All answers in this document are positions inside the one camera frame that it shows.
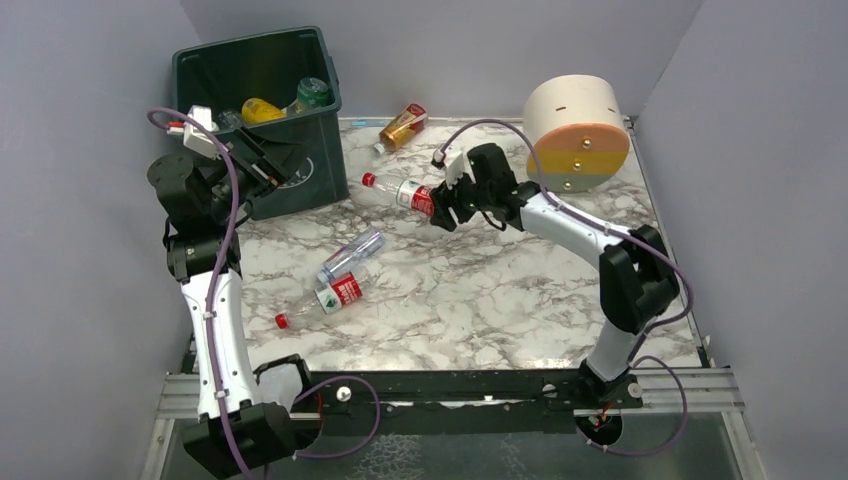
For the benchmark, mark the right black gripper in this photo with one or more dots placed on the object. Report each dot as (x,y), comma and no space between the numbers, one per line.
(454,201)

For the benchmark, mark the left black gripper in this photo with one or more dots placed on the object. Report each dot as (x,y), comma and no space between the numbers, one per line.
(266,164)

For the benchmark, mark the yellow plastic bottle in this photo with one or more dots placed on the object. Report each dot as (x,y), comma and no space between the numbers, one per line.
(255,111)

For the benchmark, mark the clear bottle red cap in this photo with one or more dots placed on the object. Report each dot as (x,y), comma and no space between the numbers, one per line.
(401,192)

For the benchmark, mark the green tinted plastic bottle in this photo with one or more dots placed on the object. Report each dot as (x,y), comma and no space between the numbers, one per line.
(311,93)

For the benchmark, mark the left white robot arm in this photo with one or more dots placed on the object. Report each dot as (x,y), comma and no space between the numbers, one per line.
(245,418)

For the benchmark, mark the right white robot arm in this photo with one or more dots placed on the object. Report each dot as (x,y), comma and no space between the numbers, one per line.
(636,284)

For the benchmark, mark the dark green trash bin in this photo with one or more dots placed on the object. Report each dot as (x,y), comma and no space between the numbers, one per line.
(269,66)

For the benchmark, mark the amber red-label bottle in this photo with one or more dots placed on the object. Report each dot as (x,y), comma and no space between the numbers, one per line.
(402,129)

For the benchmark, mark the cream cylindrical drum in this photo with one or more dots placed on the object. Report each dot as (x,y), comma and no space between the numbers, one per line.
(578,132)

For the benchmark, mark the crushed clear blue bottle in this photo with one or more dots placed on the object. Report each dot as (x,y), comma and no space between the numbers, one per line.
(349,256)

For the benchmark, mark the clear bottle red green label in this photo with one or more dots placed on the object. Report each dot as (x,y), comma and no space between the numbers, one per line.
(327,299)

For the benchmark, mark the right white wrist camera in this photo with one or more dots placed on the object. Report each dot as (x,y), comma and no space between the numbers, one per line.
(452,163)

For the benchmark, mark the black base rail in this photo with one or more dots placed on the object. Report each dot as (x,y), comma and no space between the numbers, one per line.
(454,402)

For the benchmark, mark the aluminium frame rail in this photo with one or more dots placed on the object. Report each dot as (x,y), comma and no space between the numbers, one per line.
(707,390)

